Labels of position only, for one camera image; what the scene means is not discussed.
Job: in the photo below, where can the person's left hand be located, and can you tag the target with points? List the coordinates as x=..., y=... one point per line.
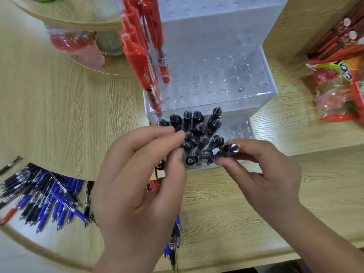
x=133, y=201

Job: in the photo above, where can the person's right hand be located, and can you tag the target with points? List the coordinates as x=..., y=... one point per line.
x=273, y=184

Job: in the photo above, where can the black click pen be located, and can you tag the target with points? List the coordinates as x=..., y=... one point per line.
x=233, y=148
x=160, y=165
x=92, y=218

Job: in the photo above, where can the pile of red blue pens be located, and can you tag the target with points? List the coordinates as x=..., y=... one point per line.
x=175, y=235

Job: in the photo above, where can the pile of blue black pens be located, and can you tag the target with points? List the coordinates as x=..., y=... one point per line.
x=42, y=196

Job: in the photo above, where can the cluster of black pens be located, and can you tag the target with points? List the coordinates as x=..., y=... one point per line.
x=196, y=133

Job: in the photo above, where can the clear tiered pen holder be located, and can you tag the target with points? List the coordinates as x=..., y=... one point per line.
x=216, y=39

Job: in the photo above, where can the clear bag of red candies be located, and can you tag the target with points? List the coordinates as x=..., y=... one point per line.
x=332, y=96

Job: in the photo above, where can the pale green jelly cup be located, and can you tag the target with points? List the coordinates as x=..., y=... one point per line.
x=109, y=44

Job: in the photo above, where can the stack of red snack packets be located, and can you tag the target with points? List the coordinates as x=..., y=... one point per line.
x=338, y=36

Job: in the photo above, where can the red lid pink jelly cup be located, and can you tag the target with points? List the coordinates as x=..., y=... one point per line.
x=76, y=45

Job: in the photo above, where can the wooden round tier stand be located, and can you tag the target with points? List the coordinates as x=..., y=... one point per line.
x=71, y=17

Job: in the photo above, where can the clear cup with red lid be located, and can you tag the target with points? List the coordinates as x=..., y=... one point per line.
x=105, y=8

